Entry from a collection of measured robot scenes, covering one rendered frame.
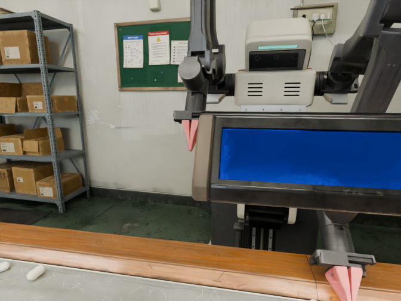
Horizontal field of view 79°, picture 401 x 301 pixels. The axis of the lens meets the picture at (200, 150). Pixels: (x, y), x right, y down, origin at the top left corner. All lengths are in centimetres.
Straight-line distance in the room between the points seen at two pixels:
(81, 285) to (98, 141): 240
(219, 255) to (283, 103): 56
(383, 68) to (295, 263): 42
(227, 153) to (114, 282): 47
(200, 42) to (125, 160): 222
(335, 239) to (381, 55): 34
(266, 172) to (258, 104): 73
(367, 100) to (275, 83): 44
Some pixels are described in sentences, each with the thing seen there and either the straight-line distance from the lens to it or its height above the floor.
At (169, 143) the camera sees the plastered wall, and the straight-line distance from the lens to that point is 253.
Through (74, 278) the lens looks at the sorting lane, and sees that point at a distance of 66.
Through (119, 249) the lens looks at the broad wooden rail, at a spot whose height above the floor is 76.
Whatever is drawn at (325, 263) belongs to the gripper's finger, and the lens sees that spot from 55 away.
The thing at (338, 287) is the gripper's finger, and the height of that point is 77.
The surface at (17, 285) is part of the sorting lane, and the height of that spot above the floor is 74.
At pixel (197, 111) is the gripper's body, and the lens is 64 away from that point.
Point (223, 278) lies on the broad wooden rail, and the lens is 58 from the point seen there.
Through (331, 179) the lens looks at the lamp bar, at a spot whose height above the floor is 106.
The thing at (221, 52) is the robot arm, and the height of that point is 127.
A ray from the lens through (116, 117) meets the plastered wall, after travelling 276.
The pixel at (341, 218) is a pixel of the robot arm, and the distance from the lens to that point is 56.
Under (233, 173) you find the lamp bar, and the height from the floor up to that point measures 106.
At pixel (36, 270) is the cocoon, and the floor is 76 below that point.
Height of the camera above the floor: 112
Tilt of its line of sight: 12 degrees down
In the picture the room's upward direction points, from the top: straight up
